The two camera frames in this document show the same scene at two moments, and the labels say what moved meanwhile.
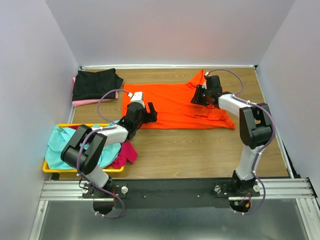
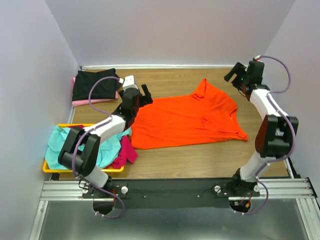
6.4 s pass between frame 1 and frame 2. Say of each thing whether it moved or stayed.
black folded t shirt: stayed
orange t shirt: moved
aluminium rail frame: stayed
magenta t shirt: stayed
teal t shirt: stayed
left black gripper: moved
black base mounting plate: stayed
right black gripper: moved
